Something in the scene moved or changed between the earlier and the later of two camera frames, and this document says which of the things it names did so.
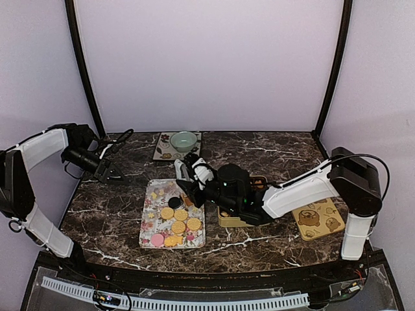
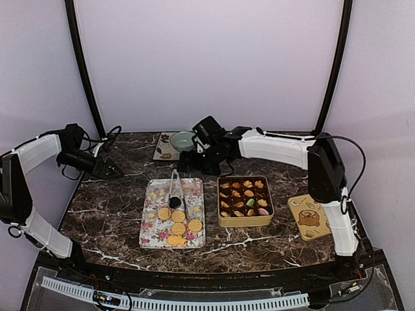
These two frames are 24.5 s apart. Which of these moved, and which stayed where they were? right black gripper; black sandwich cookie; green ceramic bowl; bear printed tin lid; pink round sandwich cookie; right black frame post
Moved: pink round sandwich cookie; right black gripper
Stayed: black sandwich cookie; bear printed tin lid; green ceramic bowl; right black frame post
